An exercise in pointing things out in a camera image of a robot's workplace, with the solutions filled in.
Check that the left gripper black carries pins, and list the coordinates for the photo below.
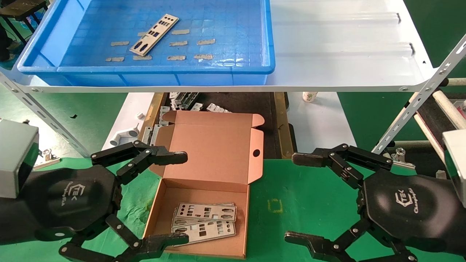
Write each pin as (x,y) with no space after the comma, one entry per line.
(65,200)

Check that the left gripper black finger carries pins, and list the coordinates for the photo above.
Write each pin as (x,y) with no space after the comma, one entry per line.
(164,157)

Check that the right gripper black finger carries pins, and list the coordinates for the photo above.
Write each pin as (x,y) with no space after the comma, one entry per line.
(305,242)
(309,159)

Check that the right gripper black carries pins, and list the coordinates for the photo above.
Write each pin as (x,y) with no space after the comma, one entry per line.
(407,207)

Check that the metal io shield plate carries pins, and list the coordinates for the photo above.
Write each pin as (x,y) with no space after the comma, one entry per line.
(198,213)
(227,204)
(174,218)
(150,39)
(209,236)

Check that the brown cardboard box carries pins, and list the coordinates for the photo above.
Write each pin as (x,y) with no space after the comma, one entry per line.
(214,153)

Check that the wood framed black tray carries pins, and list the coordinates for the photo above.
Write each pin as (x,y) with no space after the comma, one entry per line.
(251,103)

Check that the blue plastic tray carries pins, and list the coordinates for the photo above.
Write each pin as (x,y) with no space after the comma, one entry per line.
(236,43)

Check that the green cloth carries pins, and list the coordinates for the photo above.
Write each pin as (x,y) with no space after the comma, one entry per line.
(309,203)

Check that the white plastic pipe fitting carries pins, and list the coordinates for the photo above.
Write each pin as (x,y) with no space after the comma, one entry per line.
(125,134)

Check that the silver binder clip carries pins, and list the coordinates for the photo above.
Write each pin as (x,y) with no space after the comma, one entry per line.
(402,162)
(47,160)

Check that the small white block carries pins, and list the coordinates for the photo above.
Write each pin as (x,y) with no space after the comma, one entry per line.
(441,174)

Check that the white metal shelf board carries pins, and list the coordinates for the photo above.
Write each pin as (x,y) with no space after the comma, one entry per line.
(335,54)

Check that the black table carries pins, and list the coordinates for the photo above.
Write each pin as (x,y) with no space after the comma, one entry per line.
(22,7)

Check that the grey metal bracket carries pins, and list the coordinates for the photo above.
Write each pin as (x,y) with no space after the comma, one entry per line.
(196,107)
(190,99)
(164,114)
(174,100)
(149,134)
(216,108)

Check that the right wrist grey camera box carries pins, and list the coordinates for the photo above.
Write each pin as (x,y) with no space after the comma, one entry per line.
(457,163)

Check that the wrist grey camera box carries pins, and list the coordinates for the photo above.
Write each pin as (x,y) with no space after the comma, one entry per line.
(14,156)
(457,163)

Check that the grey perforated shelf post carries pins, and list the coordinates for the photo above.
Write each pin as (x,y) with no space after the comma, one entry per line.
(47,116)
(418,98)

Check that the left wrist grey camera box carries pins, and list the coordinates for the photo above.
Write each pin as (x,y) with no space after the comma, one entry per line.
(14,156)

